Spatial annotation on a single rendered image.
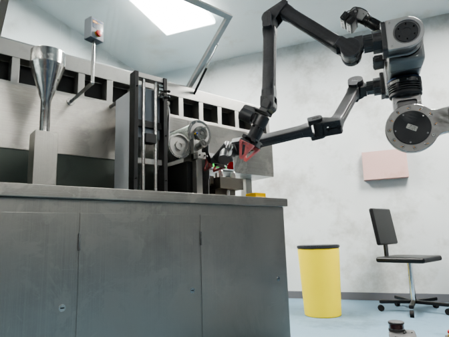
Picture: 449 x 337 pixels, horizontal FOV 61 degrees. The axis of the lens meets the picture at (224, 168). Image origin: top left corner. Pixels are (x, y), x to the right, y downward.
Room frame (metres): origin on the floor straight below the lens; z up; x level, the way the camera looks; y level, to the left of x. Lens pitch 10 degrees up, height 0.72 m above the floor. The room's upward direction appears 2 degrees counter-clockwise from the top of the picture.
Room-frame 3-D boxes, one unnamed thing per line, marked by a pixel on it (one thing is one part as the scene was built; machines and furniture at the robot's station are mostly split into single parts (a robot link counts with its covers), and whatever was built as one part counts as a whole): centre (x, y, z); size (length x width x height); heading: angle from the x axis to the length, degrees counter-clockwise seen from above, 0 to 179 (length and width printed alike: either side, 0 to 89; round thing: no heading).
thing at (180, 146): (1.94, 0.30, 1.17); 0.26 x 0.12 x 0.12; 40
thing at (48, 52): (1.55, 0.75, 1.50); 0.14 x 0.14 x 0.06
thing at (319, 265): (3.68, -0.85, 0.31); 0.39 x 0.39 x 0.62
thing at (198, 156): (1.87, 0.13, 1.05); 0.06 x 0.05 x 0.31; 40
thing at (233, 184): (2.16, 0.09, 1.00); 0.40 x 0.16 x 0.06; 40
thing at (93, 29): (1.60, 0.57, 1.66); 0.07 x 0.07 x 0.10; 57
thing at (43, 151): (1.55, 0.75, 1.18); 0.14 x 0.14 x 0.57
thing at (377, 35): (1.39, -0.60, 1.45); 0.09 x 0.08 x 0.12; 159
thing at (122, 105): (1.83, 0.48, 1.17); 0.34 x 0.05 x 0.54; 40
